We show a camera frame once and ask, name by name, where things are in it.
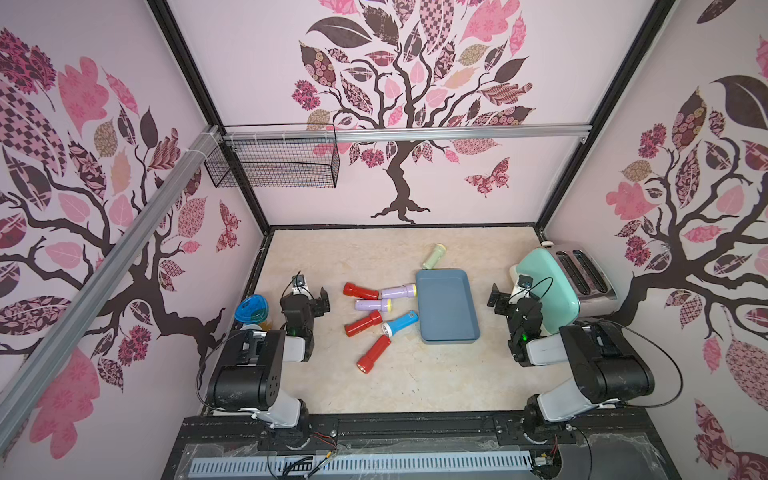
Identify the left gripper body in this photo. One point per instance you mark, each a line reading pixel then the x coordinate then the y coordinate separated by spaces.
pixel 318 308

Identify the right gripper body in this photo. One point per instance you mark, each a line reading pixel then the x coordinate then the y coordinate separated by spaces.
pixel 504 301

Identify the red flashlight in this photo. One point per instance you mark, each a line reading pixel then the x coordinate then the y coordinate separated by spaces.
pixel 358 292
pixel 374 318
pixel 366 363

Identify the purple flashlight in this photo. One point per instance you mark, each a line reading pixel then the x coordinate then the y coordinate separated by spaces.
pixel 398 292
pixel 381 305

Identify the blue flashlight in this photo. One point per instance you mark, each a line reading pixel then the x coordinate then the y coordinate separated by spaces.
pixel 391 328

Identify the pale green flashlight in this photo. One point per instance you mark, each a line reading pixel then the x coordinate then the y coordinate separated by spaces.
pixel 434 257

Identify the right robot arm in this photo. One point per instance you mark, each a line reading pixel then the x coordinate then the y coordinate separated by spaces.
pixel 605 368

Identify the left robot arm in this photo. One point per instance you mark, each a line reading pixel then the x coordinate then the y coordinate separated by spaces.
pixel 247 377

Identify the blue-grey storage tray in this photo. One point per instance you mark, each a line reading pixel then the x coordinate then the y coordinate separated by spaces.
pixel 445 307

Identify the mint green toaster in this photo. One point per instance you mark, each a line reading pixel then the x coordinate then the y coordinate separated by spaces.
pixel 569 282

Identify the blue-lid printed cup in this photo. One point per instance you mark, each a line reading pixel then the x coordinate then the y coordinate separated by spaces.
pixel 254 311

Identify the white slotted cable duct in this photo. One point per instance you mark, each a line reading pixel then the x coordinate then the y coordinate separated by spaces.
pixel 358 465

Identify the black wire basket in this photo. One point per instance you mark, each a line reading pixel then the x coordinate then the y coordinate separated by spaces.
pixel 276 155

